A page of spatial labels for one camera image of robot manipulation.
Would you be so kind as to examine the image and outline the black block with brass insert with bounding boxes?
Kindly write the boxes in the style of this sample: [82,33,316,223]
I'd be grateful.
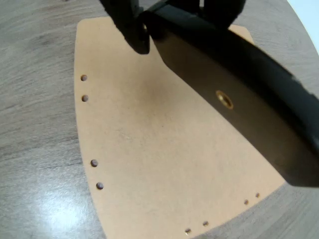
[138,0,319,188]

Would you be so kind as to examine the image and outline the tan board with holes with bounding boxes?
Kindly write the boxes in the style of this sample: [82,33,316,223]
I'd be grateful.
[74,16,287,239]

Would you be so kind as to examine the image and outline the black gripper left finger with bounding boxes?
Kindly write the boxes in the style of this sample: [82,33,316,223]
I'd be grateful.
[99,0,152,55]

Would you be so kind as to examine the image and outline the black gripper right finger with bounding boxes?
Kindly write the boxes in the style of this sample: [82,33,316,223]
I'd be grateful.
[198,0,247,30]

